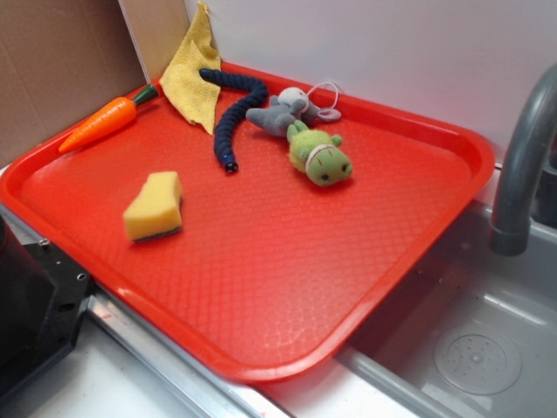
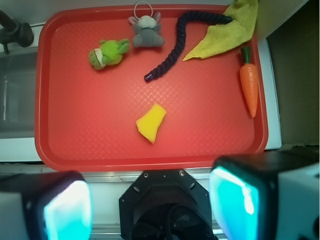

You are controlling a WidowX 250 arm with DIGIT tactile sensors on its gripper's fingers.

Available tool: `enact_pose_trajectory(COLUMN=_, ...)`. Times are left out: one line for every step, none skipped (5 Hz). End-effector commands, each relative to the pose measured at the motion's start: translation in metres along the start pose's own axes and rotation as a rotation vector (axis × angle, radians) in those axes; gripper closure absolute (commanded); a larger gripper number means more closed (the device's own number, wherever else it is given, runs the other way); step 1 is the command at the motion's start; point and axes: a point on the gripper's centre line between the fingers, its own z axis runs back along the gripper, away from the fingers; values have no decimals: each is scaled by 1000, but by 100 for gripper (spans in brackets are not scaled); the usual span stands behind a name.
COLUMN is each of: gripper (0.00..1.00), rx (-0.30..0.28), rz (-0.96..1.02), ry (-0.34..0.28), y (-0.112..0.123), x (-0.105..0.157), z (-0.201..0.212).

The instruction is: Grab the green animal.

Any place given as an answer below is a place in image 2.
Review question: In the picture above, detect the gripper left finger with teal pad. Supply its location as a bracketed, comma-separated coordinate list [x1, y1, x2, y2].
[0, 171, 94, 240]

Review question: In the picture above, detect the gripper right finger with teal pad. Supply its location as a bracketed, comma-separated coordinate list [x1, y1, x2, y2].
[209, 151, 320, 240]

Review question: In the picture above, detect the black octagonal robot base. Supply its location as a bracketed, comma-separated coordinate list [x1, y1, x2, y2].
[118, 169, 217, 240]

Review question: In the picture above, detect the grey plush animal with loop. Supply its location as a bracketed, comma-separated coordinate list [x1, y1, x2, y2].
[128, 0, 165, 48]

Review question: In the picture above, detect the yellow sponge piece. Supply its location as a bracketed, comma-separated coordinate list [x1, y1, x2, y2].
[135, 103, 167, 144]

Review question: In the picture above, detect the orange toy carrot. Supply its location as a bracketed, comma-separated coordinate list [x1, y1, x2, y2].
[239, 46, 259, 118]

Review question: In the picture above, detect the red plastic tray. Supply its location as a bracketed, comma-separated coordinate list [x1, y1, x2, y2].
[35, 4, 268, 172]

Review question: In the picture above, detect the green plush frog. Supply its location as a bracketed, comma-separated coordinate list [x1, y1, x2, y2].
[88, 38, 130, 70]

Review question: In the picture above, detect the yellow-green cloth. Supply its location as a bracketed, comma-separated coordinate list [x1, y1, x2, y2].
[183, 0, 258, 61]

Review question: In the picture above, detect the dark blue rope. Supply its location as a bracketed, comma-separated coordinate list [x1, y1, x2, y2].
[143, 11, 233, 83]

